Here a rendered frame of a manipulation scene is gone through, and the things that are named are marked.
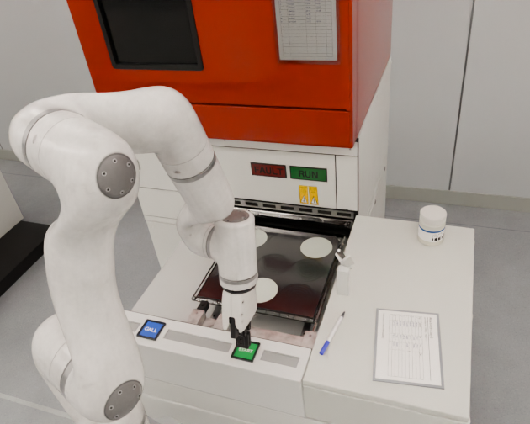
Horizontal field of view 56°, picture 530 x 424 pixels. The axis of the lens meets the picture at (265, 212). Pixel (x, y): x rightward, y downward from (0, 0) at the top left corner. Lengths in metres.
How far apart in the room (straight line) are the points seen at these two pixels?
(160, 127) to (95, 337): 0.33
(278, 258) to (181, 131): 0.84
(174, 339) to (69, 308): 0.54
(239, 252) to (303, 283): 0.47
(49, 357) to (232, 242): 0.39
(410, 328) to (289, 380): 0.31
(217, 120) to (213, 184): 0.65
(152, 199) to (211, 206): 1.00
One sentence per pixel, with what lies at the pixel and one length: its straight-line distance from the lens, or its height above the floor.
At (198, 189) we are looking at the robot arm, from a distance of 0.86.
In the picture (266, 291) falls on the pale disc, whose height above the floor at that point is 0.90.
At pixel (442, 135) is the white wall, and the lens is 3.09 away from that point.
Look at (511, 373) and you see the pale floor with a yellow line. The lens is 2.48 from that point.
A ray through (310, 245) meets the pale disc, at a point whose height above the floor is 0.90.
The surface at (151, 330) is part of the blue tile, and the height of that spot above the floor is 0.96.
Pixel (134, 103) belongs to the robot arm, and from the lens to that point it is 0.76.
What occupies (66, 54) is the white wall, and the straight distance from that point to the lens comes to 3.86.
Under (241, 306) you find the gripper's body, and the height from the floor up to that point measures 1.14.
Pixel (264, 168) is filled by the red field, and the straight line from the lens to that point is 1.58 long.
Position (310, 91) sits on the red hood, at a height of 1.39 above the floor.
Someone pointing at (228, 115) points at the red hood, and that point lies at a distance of 1.47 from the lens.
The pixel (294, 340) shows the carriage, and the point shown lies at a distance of 1.34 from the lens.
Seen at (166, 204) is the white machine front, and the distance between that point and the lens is 1.86.
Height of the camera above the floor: 1.92
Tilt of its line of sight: 36 degrees down
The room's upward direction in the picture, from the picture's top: 8 degrees counter-clockwise
